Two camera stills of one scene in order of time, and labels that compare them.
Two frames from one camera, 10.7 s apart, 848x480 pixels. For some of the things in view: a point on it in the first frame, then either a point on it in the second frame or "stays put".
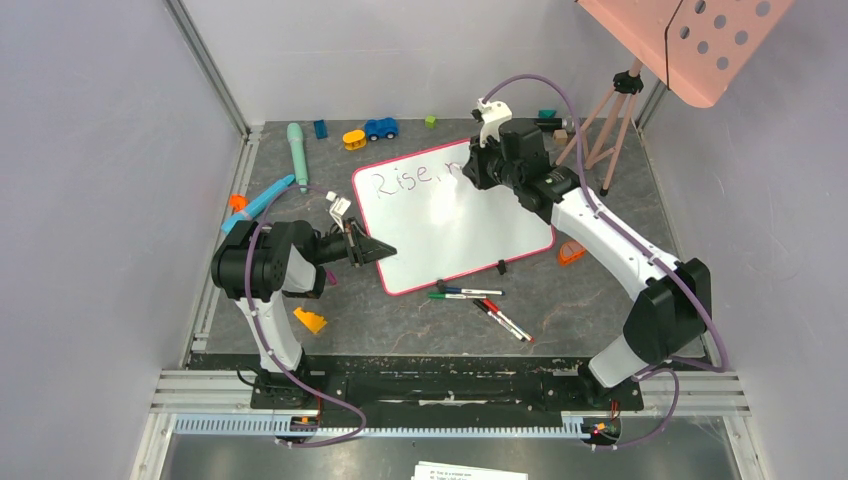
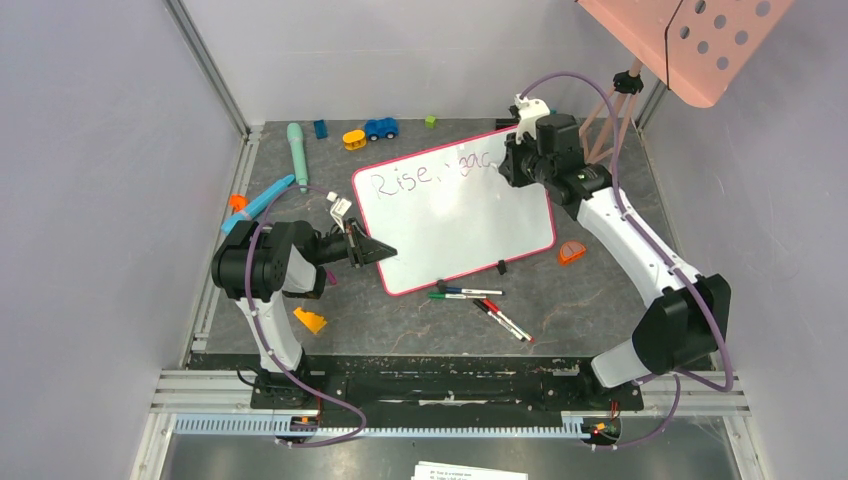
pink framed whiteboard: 441,223 stays put
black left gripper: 361,248 stays put
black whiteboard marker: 484,307 stays put
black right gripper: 479,164 → 510,166
